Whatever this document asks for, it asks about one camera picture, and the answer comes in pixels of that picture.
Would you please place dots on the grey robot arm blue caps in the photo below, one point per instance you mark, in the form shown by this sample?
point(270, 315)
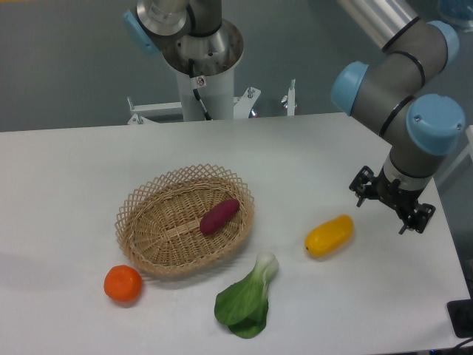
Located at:
point(203, 48)

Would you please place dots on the black device at table edge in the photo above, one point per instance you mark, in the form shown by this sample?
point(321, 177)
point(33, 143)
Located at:
point(460, 314)

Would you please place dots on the orange tangerine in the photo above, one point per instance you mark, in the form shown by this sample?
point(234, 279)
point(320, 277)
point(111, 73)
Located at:
point(123, 284)

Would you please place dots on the purple sweet potato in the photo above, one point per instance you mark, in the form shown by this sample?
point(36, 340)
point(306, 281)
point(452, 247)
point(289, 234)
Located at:
point(218, 216)

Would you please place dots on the yellow mango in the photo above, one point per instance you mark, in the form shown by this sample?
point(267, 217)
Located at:
point(329, 236)

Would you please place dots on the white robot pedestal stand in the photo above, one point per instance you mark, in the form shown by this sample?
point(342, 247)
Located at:
point(202, 98)

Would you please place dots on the green bok choy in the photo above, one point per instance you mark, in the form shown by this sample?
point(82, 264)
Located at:
point(243, 306)

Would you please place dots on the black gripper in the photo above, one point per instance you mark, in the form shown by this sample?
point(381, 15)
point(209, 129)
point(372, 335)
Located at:
point(414, 215)

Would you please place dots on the woven wicker basket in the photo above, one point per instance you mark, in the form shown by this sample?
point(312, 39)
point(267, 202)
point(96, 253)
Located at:
point(158, 225)

